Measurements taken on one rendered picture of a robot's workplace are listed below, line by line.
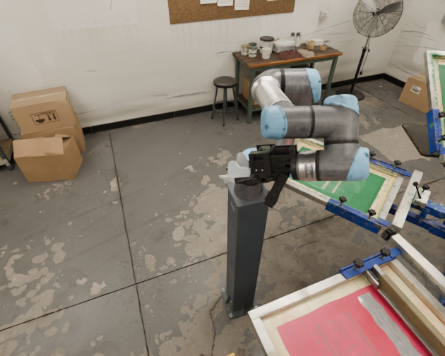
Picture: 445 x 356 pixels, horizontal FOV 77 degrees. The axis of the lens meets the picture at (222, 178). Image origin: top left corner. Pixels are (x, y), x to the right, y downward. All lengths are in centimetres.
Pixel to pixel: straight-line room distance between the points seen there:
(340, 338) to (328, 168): 87
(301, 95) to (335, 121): 38
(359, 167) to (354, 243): 232
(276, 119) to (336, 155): 16
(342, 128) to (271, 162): 18
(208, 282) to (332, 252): 115
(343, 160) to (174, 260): 213
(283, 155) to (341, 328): 90
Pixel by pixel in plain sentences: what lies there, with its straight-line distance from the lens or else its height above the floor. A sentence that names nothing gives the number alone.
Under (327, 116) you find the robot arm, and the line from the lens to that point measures 67.
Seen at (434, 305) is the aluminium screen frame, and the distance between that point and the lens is 159.
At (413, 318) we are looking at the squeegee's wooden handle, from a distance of 146.
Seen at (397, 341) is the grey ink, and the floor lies 96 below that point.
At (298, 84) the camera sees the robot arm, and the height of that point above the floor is 181.
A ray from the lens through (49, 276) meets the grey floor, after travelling 291.
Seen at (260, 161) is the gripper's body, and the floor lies 176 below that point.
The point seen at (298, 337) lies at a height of 95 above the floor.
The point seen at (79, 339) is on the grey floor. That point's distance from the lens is 253.
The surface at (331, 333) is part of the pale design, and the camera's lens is 138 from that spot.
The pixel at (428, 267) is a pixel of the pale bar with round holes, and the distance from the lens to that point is 163.
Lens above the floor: 219
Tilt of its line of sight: 41 degrees down
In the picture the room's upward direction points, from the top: straight up
